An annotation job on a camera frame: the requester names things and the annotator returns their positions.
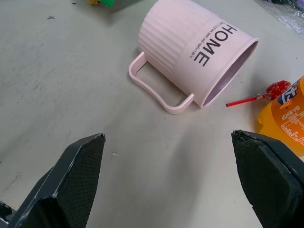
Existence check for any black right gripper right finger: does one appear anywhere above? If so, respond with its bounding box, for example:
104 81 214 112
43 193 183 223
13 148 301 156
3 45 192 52
231 129 304 228

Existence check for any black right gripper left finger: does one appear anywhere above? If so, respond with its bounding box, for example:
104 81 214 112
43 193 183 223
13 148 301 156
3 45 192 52
0 133 106 228

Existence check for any orange drink bottle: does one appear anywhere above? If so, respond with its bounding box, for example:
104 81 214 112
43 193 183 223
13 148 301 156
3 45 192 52
257 75 304 156

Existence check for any red wrapped lollipop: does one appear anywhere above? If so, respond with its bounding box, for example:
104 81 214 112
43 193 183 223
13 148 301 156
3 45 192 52
225 80 291 107

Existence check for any pink ribbed HOME mug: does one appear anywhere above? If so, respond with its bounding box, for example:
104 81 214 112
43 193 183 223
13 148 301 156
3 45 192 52
128 0 259 115

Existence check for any clear bubble wrap bag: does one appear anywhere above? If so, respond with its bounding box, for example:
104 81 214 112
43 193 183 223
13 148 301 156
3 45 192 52
255 0 304 38

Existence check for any green and yellow toy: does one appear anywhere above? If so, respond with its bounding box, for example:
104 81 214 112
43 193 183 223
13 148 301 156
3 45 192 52
85 0 116 8

